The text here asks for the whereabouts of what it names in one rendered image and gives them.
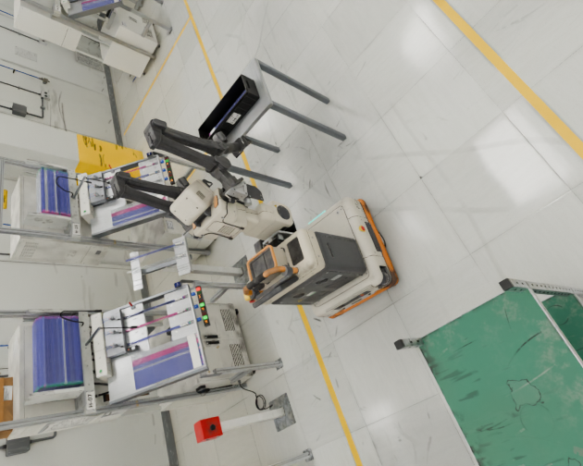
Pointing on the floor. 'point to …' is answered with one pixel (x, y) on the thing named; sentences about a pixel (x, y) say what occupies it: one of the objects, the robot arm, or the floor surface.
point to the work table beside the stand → (274, 110)
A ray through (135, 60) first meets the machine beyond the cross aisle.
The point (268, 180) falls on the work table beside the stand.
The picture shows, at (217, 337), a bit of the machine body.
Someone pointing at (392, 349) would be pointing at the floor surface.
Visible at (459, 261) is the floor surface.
